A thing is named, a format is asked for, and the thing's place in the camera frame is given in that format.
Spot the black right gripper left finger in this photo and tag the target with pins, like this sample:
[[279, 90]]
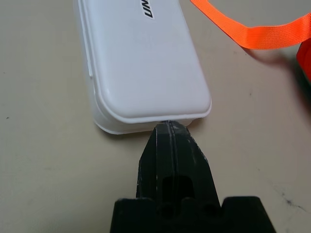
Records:
[[158, 157]]

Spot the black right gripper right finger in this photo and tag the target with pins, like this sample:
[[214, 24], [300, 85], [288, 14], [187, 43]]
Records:
[[192, 160]]

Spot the white plastic pencil case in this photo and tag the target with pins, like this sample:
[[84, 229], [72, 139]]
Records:
[[145, 68]]

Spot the orange and teal backpack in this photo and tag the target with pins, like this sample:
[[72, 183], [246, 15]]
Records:
[[267, 34]]

